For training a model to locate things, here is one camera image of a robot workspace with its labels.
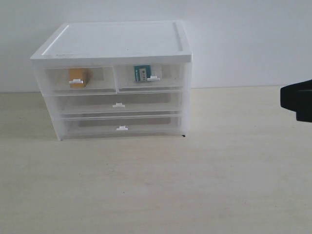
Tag white plastic drawer cabinet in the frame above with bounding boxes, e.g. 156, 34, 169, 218
30, 20, 193, 140

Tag yellow sponge block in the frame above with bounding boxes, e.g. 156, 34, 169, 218
69, 68, 93, 88

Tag white bottle teal label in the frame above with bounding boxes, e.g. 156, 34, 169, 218
134, 65, 162, 82

